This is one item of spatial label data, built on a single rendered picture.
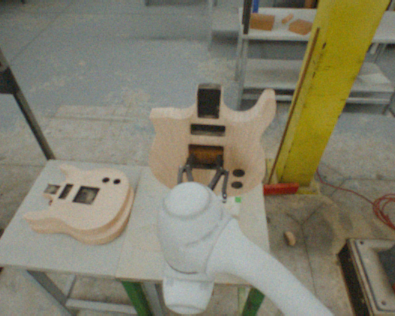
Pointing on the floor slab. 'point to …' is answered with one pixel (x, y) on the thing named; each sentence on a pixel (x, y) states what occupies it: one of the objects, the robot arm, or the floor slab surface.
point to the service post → (0, 73)
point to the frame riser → (353, 281)
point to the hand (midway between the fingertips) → (205, 158)
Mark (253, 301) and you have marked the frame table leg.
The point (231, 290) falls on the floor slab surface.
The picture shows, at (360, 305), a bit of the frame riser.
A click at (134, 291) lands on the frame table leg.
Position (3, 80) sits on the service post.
